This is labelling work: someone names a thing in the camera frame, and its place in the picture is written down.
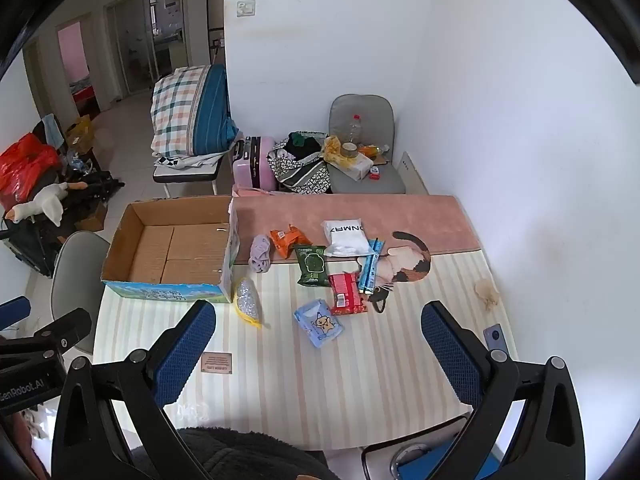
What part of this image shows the striped cat print table mat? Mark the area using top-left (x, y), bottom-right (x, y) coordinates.
top-left (92, 194), bottom-right (519, 453)

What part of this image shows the white top bench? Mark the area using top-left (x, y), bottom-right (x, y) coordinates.
top-left (152, 152), bottom-right (227, 199)

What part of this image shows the orange snack packet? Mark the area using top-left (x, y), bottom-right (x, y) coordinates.
top-left (269, 224), bottom-right (306, 260)

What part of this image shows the light blue towel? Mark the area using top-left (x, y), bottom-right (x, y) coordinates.
top-left (40, 113), bottom-right (63, 148)

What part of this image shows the black folded stroller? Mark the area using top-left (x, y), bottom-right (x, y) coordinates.
top-left (0, 167), bottom-right (126, 278)

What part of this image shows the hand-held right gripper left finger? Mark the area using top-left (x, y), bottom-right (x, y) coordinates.
top-left (51, 300), bottom-right (217, 480)

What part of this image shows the light blue tissue packet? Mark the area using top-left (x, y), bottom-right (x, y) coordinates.
top-left (293, 298), bottom-right (345, 349)

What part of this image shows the white soft packet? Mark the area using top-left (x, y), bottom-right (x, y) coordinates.
top-left (322, 218), bottom-right (369, 259)

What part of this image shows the small beige figure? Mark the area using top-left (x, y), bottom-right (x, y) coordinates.
top-left (474, 279), bottom-right (501, 312)

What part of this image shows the red packet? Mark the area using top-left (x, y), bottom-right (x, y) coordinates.
top-left (328, 270), bottom-right (370, 316)

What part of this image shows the long blue packet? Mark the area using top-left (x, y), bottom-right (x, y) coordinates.
top-left (357, 237), bottom-right (387, 295)

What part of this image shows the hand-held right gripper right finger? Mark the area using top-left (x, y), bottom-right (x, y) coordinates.
top-left (421, 301), bottom-right (586, 480)

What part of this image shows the blue seat chair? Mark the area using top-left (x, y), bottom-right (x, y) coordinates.
top-left (360, 412), bottom-right (503, 480)

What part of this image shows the sliding glass door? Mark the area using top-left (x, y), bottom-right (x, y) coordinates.
top-left (104, 0), bottom-right (190, 97)

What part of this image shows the pink packet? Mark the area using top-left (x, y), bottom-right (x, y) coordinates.
top-left (248, 233), bottom-right (272, 275)

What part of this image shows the grey padded chair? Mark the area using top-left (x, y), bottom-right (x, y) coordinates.
top-left (328, 93), bottom-right (407, 195)

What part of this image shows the white goose plush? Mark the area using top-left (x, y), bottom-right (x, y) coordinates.
top-left (10, 182), bottom-right (69, 227)

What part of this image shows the pink suitcase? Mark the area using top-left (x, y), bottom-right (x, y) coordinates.
top-left (231, 135), bottom-right (279, 192)

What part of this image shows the white leaning panel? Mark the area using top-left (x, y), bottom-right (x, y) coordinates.
top-left (392, 152), bottom-right (429, 196)

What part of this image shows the person's dark fleece clothing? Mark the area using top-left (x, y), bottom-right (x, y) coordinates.
top-left (172, 426), bottom-right (342, 480)

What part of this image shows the plaid and blue quilt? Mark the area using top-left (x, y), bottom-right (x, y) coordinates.
top-left (150, 64), bottom-right (240, 159)

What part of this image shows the yellow plastic bag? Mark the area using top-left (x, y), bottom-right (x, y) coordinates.
top-left (323, 135), bottom-right (357, 168)

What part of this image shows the red plastic bag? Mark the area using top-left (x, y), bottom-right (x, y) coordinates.
top-left (0, 133), bottom-right (62, 207)

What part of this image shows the white tissue pack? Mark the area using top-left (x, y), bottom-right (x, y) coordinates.
top-left (344, 154), bottom-right (375, 181)

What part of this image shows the grey shell chair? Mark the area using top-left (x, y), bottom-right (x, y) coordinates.
top-left (50, 230), bottom-right (111, 357)

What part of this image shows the green wipes packet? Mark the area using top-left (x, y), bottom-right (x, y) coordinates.
top-left (292, 243), bottom-right (331, 289)

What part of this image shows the yellow silver glitter pouch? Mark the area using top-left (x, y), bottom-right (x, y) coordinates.
top-left (233, 277), bottom-right (263, 330)

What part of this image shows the small grey blue card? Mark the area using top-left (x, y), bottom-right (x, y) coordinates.
top-left (483, 323), bottom-right (506, 351)

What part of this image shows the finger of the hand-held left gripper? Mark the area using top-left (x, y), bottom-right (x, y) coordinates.
top-left (31, 307), bottom-right (93, 358)
top-left (0, 296), bottom-right (31, 332)

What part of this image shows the black white patterned bag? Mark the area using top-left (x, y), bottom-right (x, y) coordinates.
top-left (267, 132), bottom-right (334, 195)

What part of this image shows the pink cloth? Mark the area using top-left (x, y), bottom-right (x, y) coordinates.
top-left (231, 185), bottom-right (279, 199)

